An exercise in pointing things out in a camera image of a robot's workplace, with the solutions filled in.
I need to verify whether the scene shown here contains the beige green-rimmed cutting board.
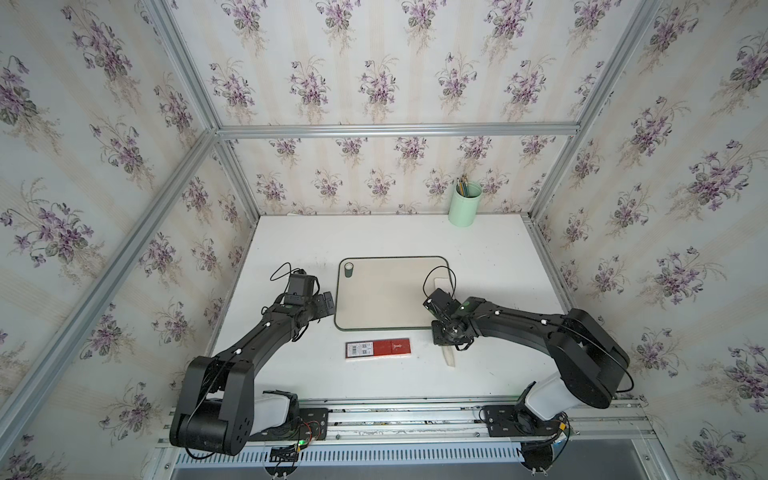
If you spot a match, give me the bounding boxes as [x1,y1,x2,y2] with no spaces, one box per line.
[334,256,452,332]

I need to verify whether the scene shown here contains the white ceramic knife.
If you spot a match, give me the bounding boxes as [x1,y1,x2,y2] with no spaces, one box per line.
[434,277,456,368]

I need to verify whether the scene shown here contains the red rectangular box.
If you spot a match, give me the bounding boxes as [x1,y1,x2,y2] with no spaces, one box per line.
[344,338,412,361]

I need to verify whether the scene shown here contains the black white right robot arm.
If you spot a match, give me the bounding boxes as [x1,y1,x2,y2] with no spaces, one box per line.
[423,289,630,423]

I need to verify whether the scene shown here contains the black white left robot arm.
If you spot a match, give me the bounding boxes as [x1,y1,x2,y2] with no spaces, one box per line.
[169,292,335,456]

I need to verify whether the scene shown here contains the green pencil cup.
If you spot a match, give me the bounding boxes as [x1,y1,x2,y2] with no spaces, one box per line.
[448,182,483,228]

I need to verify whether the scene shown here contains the pencils in cup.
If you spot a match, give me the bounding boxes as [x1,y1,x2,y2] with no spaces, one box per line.
[456,175,469,198]

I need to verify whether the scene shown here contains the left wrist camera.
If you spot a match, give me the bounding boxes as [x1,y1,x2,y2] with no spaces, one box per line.
[282,269,319,306]

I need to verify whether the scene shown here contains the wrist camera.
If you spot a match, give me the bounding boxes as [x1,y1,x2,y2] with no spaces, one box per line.
[423,288,462,322]
[282,269,319,306]

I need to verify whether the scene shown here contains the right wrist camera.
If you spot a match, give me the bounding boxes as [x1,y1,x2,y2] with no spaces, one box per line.
[423,288,462,322]

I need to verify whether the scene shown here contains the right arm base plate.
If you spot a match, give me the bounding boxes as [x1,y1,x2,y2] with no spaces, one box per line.
[480,405,568,439]

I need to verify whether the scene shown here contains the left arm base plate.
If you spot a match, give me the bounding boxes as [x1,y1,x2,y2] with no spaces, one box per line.
[248,408,330,444]

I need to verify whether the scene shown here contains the aluminium mounting rail frame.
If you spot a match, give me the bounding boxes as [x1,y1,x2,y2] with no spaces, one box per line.
[141,397,677,479]

